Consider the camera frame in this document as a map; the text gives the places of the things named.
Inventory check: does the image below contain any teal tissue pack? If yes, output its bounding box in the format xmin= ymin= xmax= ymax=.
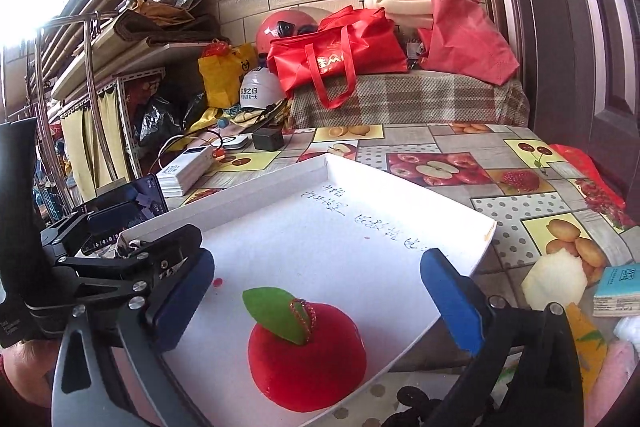
xmin=591 ymin=264 xmax=640 ymax=319

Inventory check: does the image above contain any white foam piece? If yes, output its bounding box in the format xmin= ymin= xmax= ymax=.
xmin=521 ymin=251 xmax=587 ymax=309

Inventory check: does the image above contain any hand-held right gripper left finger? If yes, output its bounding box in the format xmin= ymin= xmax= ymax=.
xmin=50 ymin=249 xmax=217 ymax=427

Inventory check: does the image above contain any white angle-iron shelf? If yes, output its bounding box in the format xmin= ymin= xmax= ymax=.
xmin=50 ymin=42 xmax=221 ymax=188

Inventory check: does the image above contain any white cardboard tray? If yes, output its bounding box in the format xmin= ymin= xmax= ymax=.
xmin=117 ymin=152 xmax=498 ymax=427

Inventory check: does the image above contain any white power bank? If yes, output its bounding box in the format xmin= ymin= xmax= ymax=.
xmin=156 ymin=145 xmax=217 ymax=196

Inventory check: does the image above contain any red plush apple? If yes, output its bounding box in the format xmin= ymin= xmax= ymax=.
xmin=241 ymin=287 xmax=368 ymax=414

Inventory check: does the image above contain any plaid covered box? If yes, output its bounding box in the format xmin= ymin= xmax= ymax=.
xmin=289 ymin=69 xmax=531 ymax=130

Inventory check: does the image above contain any red helmet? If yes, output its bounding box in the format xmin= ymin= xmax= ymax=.
xmin=255 ymin=11 xmax=321 ymax=58

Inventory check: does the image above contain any fruit print tablecloth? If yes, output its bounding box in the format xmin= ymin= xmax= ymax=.
xmin=165 ymin=122 xmax=640 ymax=427

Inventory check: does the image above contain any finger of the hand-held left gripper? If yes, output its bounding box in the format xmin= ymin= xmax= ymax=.
xmin=55 ymin=223 xmax=203 ymax=323
xmin=42 ymin=184 xmax=148 ymax=258

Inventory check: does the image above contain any white charging cable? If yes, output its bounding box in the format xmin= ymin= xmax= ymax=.
xmin=159 ymin=133 xmax=225 ymax=172

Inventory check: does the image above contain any black charger block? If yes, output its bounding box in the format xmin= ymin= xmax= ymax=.
xmin=251 ymin=127 xmax=284 ymax=152

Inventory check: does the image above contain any black plastic bag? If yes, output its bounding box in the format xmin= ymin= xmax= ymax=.
xmin=139 ymin=94 xmax=206 ymax=148

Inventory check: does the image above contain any yellow curtain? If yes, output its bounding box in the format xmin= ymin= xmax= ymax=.
xmin=60 ymin=92 xmax=133 ymax=202

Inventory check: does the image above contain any black smartphone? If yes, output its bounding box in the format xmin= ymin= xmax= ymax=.
xmin=75 ymin=173 xmax=170 ymax=255

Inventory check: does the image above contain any red nonwoven bag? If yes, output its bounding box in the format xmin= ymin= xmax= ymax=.
xmin=417 ymin=0 xmax=521 ymax=86

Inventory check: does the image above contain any yellow shopping bag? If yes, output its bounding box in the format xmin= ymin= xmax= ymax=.
xmin=198 ymin=42 xmax=259 ymax=109

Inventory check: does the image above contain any white helmet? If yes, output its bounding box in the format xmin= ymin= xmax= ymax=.
xmin=239 ymin=67 xmax=287 ymax=111

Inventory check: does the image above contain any pink cloth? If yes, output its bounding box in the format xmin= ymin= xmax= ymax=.
xmin=582 ymin=339 xmax=640 ymax=427

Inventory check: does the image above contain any red tassel ornament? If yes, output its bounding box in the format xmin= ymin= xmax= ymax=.
xmin=202 ymin=39 xmax=231 ymax=58

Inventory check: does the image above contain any red printed plastic bag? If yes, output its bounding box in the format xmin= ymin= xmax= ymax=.
xmin=550 ymin=144 xmax=638 ymax=233

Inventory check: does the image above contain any steel tube rack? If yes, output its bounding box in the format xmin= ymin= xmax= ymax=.
xmin=0 ymin=9 xmax=131 ymax=228

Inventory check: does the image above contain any brown door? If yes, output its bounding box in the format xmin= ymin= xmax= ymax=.
xmin=465 ymin=0 xmax=640 ymax=228

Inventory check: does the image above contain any glossy red tote bag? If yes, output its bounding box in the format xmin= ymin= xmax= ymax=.
xmin=266 ymin=5 xmax=410 ymax=110

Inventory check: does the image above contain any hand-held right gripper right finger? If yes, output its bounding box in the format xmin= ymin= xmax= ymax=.
xmin=420 ymin=248 xmax=586 ymax=427

